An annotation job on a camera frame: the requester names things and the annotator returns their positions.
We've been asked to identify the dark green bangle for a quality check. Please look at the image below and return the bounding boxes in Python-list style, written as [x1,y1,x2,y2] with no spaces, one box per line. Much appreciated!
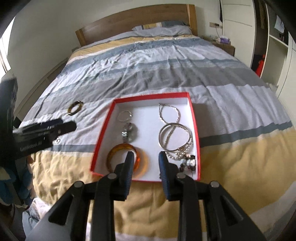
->
[68,100,84,116]

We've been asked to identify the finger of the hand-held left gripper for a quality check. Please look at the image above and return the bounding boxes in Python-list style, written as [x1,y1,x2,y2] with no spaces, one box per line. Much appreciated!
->
[46,121,77,138]
[18,119,65,135]

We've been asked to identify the red object in closet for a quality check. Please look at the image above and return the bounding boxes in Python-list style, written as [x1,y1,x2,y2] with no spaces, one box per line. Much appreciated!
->
[255,54,265,77]

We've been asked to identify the red cardboard box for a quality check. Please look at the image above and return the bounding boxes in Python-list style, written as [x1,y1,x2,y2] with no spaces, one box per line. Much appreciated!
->
[90,92,201,183]

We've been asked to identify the multicolour beaded bracelet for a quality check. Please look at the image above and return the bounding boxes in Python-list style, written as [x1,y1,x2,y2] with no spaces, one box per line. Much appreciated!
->
[179,154,197,173]

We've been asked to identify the white wardrobe door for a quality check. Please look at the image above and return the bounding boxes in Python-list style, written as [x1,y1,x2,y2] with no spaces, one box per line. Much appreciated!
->
[220,0,258,68]

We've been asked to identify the wooden nightstand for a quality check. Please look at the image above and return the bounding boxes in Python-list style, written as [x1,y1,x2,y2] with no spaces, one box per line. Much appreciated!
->
[211,40,236,56]

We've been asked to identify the window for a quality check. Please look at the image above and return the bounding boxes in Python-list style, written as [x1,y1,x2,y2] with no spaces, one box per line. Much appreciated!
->
[0,19,12,73]

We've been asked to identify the open closet shelving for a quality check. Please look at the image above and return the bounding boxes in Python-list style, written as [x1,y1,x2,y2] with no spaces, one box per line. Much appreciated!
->
[252,0,296,112]

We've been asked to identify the grey striped pillow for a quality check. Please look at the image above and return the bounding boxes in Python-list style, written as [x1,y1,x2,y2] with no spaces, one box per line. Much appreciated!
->
[132,21,193,37]

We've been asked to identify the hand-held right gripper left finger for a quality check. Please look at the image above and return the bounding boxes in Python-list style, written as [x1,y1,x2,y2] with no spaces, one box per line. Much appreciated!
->
[25,151,136,241]

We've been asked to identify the thin silver bangle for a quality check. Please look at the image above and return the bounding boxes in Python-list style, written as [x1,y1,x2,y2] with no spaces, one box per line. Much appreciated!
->
[158,123,193,150]

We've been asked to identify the amber translucent bangle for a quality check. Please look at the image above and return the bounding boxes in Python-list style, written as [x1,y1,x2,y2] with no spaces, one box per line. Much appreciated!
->
[106,143,148,179]

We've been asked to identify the wooden bed headboard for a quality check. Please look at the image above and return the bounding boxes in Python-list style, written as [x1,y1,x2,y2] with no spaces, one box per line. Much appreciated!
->
[75,4,198,47]

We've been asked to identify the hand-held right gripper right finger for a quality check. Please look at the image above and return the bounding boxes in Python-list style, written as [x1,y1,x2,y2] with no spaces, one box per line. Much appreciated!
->
[158,151,269,241]

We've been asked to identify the silver chain pearl necklace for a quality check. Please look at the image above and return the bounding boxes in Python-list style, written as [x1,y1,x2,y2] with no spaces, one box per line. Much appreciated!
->
[158,103,194,161]

